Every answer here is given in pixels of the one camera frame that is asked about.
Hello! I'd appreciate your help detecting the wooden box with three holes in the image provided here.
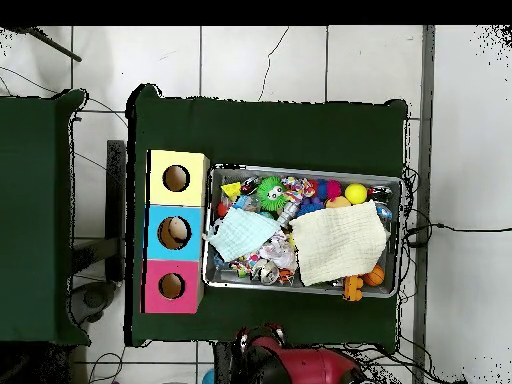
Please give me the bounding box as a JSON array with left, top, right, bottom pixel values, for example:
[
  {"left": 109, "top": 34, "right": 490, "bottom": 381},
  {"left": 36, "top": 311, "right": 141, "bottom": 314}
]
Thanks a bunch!
[{"left": 140, "top": 149, "right": 211, "bottom": 315}]

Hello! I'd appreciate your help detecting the green spiky toy with eyes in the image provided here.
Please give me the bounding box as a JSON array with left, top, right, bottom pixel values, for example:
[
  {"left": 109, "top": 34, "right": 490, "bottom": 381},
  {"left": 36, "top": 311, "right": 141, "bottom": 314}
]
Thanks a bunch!
[{"left": 255, "top": 175, "right": 288, "bottom": 212}]

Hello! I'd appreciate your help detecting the light blue muslin cloth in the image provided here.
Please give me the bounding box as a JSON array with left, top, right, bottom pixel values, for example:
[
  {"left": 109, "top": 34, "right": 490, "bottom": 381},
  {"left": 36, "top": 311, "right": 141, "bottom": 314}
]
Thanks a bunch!
[{"left": 205, "top": 206, "right": 281, "bottom": 264}]

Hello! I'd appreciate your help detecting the silver toy car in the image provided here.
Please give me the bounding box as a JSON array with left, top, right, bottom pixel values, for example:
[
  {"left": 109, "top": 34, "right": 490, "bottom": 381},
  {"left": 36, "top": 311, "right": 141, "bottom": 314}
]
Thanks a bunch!
[{"left": 276, "top": 200, "right": 301, "bottom": 227}]

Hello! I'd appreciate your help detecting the yellow cheese wedge toy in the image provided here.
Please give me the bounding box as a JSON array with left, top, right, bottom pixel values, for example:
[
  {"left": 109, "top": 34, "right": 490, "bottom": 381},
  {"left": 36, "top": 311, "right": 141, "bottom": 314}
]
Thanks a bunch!
[{"left": 220, "top": 181, "right": 243, "bottom": 201}]

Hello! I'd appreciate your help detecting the blue spiky ball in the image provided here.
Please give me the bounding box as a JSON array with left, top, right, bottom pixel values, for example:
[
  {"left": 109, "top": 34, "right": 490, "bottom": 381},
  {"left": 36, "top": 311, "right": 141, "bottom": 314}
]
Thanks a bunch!
[{"left": 297, "top": 196, "right": 326, "bottom": 217}]

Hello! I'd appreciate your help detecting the cream muslin cloth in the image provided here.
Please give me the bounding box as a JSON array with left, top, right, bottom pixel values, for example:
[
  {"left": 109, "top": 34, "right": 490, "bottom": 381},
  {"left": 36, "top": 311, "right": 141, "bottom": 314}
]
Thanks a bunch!
[{"left": 288, "top": 199, "right": 390, "bottom": 288}]

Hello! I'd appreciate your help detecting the yellow ball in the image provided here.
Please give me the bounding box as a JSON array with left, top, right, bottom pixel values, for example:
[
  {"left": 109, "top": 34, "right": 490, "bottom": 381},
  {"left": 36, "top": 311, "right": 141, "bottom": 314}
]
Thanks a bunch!
[{"left": 344, "top": 182, "right": 368, "bottom": 206}]

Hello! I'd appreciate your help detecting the orange plastic toy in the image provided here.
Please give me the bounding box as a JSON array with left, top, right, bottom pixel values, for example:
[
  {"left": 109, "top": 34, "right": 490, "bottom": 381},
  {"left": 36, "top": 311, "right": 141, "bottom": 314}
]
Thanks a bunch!
[{"left": 342, "top": 274, "right": 364, "bottom": 302}]

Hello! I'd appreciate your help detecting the small orange basketball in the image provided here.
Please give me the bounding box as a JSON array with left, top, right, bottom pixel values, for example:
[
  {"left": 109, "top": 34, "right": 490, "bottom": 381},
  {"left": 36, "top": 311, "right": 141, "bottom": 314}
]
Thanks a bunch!
[{"left": 362, "top": 264, "right": 386, "bottom": 288}]

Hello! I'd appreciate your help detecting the black stand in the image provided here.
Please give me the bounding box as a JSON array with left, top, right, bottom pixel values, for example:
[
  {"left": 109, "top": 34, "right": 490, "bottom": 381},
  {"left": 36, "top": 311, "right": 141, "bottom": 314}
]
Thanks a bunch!
[{"left": 105, "top": 139, "right": 127, "bottom": 281}]

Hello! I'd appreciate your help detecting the grey plastic base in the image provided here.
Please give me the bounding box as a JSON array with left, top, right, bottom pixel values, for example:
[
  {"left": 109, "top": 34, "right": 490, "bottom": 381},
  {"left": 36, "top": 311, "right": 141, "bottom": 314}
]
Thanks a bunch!
[{"left": 69, "top": 279, "right": 118, "bottom": 326}]

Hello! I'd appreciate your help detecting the dark green side tablecloth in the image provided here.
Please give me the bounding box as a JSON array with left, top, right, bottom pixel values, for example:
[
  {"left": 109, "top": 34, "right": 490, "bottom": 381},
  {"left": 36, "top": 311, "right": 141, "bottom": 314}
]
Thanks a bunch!
[{"left": 0, "top": 88, "right": 91, "bottom": 346}]

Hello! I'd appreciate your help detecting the dark thin rod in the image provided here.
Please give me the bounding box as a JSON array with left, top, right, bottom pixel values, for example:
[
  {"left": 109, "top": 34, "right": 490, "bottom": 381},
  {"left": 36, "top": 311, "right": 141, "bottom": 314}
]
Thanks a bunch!
[{"left": 11, "top": 25, "right": 83, "bottom": 64}]

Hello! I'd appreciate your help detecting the multicolour rope toy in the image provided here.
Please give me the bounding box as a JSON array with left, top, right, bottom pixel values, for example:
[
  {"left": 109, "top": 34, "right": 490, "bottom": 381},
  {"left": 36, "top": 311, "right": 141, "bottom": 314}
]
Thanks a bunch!
[{"left": 281, "top": 175, "right": 317, "bottom": 203}]

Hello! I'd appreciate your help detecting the shallow wire mesh bin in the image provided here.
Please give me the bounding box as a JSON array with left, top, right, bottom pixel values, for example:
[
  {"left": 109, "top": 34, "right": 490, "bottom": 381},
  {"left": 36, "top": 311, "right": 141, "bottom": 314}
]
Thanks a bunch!
[{"left": 201, "top": 162, "right": 404, "bottom": 299}]

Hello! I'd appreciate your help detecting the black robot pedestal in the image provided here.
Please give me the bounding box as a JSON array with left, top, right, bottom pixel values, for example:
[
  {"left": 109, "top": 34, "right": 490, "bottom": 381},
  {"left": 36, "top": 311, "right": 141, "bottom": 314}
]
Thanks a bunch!
[{"left": 213, "top": 339, "right": 249, "bottom": 384}]

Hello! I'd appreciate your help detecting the black floor cable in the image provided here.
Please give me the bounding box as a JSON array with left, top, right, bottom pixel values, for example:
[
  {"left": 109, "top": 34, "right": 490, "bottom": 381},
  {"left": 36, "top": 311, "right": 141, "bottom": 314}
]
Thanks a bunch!
[{"left": 403, "top": 221, "right": 512, "bottom": 249}]

